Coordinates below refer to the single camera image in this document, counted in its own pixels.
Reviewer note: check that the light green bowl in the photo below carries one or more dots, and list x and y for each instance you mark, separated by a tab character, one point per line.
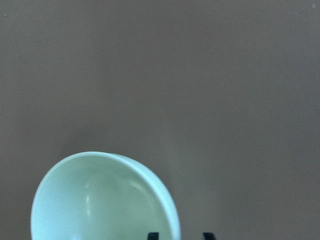
102	196

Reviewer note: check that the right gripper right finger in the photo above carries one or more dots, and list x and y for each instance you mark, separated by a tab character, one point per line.
209	236

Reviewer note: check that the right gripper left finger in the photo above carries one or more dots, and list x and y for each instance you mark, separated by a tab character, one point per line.
153	236

